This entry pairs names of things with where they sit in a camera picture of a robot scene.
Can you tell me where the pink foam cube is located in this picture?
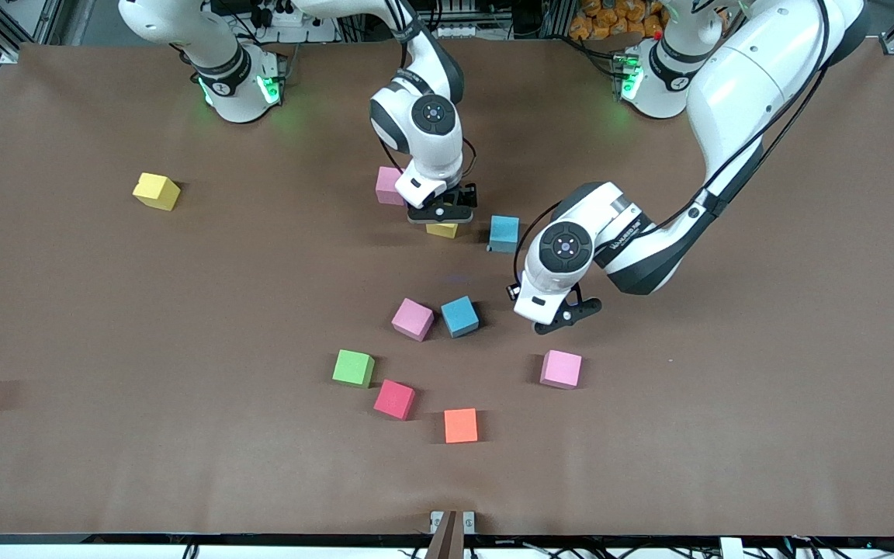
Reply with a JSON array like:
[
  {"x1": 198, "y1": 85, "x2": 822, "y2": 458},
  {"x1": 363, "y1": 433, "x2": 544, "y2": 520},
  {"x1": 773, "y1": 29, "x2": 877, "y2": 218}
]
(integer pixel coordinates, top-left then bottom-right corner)
[
  {"x1": 539, "y1": 350, "x2": 583, "y2": 390},
  {"x1": 375, "y1": 166, "x2": 409, "y2": 207},
  {"x1": 391, "y1": 298, "x2": 435, "y2": 342}
]

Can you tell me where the blue foam cube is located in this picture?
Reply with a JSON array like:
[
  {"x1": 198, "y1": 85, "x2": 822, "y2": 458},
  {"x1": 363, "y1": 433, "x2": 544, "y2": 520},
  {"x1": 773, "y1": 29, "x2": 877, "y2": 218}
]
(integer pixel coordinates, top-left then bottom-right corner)
[
  {"x1": 440, "y1": 296, "x2": 480, "y2": 339},
  {"x1": 487, "y1": 215, "x2": 520, "y2": 254}
]

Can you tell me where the orange foam cube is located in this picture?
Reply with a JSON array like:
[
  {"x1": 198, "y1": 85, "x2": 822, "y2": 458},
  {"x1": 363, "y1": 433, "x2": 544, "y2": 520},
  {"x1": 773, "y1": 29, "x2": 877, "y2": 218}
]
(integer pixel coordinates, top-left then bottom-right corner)
[{"x1": 444, "y1": 408, "x2": 479, "y2": 445}]

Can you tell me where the white socket box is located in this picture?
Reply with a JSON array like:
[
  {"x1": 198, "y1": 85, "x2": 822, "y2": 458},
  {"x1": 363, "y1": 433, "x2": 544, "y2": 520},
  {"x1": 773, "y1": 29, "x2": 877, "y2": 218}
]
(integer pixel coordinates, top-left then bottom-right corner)
[{"x1": 416, "y1": 0, "x2": 487, "y2": 40}]

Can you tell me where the green foam cube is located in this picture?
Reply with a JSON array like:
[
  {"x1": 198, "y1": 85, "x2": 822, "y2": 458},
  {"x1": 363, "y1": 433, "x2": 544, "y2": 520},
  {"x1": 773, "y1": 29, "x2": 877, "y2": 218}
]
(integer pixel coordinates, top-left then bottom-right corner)
[{"x1": 331, "y1": 349, "x2": 376, "y2": 389}]

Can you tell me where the red foam cube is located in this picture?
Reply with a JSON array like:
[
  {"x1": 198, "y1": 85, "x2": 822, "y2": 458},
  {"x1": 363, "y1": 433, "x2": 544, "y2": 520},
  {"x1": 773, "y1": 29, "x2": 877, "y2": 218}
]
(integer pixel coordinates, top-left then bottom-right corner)
[{"x1": 373, "y1": 379, "x2": 417, "y2": 421}]

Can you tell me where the white power strip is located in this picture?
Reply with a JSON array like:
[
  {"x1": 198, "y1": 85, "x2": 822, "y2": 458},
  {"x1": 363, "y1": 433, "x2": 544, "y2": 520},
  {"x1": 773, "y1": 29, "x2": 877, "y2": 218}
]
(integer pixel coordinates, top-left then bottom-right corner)
[{"x1": 249, "y1": 0, "x2": 339, "y2": 43}]

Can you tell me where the bag of orange items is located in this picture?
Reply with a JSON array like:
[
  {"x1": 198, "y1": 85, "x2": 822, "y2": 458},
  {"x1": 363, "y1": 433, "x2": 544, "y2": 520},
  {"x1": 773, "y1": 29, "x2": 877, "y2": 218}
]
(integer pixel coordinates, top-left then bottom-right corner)
[{"x1": 569, "y1": 0, "x2": 669, "y2": 41}]

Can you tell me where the brown paper table cover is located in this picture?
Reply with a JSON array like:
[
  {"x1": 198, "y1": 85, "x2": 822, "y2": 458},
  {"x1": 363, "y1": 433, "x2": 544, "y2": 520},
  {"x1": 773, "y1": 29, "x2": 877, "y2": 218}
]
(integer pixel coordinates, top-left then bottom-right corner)
[{"x1": 0, "y1": 39, "x2": 894, "y2": 536}]

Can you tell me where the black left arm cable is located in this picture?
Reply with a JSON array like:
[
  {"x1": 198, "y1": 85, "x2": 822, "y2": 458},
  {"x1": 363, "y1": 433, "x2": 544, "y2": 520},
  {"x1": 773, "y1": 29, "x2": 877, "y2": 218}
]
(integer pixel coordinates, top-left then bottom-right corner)
[{"x1": 512, "y1": 200, "x2": 566, "y2": 284}]

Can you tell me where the metal clamp bracket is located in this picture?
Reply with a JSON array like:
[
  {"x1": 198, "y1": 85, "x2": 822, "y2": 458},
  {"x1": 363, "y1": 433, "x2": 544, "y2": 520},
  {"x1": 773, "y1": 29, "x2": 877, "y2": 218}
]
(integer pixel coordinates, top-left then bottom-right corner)
[{"x1": 425, "y1": 510, "x2": 476, "y2": 559}]

